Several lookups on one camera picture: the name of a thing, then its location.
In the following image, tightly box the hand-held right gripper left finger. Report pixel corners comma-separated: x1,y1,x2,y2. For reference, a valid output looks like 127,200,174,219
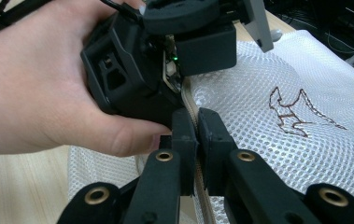
124,106,199,224

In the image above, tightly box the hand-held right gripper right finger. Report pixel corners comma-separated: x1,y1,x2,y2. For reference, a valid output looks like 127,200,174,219
197,106,322,224

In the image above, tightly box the white mesh laundry bag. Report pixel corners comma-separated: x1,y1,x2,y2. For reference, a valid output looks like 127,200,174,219
66,29,354,224

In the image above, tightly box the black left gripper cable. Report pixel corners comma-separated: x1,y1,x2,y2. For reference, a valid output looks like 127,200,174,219
0,0,145,43

